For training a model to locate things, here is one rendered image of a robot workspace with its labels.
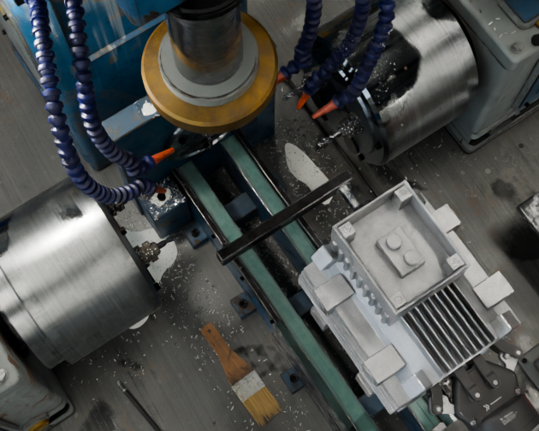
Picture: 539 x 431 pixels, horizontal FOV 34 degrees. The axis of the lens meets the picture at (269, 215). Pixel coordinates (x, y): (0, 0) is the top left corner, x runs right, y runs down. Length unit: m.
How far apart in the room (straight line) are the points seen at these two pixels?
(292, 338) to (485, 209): 0.47
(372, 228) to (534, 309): 0.71
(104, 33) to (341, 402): 0.69
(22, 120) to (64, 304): 0.59
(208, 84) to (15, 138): 0.71
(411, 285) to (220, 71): 0.36
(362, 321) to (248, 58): 0.37
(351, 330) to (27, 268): 0.49
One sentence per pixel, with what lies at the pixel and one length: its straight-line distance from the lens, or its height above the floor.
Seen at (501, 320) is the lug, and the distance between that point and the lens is 1.03.
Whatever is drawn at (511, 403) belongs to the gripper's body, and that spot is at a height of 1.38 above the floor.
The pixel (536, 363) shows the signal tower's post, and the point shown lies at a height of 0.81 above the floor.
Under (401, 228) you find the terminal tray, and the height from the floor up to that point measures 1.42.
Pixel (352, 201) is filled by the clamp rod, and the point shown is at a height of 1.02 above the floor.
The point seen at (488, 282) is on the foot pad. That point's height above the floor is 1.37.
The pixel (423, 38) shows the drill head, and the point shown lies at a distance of 1.41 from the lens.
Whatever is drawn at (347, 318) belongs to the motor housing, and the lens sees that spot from 1.03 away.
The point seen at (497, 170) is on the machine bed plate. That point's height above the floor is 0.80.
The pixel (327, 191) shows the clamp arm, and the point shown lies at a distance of 1.43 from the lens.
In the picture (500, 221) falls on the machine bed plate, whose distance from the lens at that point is 1.71.
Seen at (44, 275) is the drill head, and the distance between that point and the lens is 1.29.
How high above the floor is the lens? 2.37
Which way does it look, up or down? 71 degrees down
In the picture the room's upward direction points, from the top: 1 degrees clockwise
